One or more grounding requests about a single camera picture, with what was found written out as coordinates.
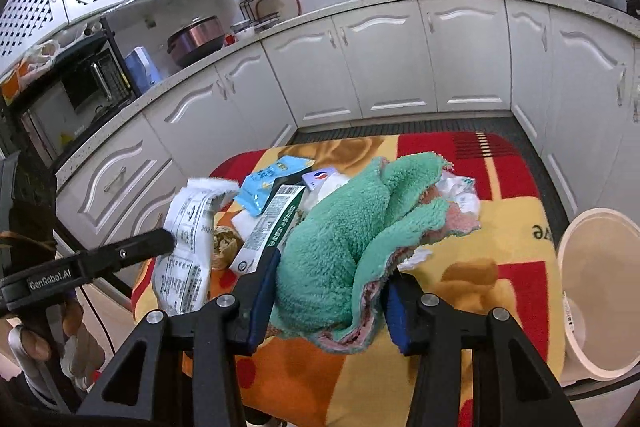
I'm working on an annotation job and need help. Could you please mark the white round trash bin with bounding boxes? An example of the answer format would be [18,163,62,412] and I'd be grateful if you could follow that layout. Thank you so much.
[556,207,640,382]

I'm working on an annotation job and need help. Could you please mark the blue snack packet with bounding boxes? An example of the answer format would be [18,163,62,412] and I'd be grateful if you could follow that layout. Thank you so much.
[234,155,316,217]

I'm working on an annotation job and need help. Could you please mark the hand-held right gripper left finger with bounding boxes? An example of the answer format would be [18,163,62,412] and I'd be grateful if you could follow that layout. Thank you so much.
[90,249,283,427]

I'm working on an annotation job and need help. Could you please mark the green pink fluffy towel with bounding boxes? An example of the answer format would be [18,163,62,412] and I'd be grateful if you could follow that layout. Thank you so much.
[270,152,483,355]

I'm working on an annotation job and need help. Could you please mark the white crumpled plastic bag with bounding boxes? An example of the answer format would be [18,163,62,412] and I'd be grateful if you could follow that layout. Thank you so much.
[435,169,481,215]

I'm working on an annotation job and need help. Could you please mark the white paper tissue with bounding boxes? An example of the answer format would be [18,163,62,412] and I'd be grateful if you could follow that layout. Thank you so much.
[231,212,261,243]

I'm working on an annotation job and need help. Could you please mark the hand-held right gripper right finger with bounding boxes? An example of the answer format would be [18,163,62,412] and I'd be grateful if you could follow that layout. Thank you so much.
[382,272,583,427]

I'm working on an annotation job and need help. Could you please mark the green white long carton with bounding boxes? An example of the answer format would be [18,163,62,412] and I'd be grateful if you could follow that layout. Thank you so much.
[229,184,307,275]

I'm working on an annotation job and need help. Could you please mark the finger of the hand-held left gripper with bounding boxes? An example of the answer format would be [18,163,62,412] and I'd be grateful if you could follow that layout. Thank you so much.
[75,228,176,280]

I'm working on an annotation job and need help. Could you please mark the white lower kitchen cabinets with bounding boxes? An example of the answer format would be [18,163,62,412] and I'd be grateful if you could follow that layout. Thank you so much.
[52,0,640,298]

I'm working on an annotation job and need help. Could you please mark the plastic bag of food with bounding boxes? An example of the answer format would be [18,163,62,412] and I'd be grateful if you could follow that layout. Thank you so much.
[15,39,66,82]

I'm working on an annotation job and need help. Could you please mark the black microwave oven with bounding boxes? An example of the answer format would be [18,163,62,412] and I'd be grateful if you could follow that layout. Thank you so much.
[10,39,136,162]

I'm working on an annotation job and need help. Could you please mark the white printed plastic wrapper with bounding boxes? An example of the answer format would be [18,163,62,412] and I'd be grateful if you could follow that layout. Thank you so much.
[151,177,241,315]

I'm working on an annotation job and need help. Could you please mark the blue carton box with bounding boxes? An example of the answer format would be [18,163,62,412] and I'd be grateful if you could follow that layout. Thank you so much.
[124,47,163,96]

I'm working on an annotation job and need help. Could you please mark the wire dish rack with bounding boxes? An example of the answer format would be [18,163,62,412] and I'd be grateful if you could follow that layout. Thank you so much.
[239,0,301,30]

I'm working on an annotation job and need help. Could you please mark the white box with round logo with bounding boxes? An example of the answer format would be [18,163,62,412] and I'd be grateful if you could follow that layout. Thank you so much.
[301,167,346,202]

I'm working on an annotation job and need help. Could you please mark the red yellow printed blanket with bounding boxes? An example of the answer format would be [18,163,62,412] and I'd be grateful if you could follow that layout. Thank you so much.
[131,132,568,427]

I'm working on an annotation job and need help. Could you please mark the brown crumpled food lump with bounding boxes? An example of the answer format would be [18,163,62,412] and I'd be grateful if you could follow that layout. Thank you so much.
[212,227,241,270]

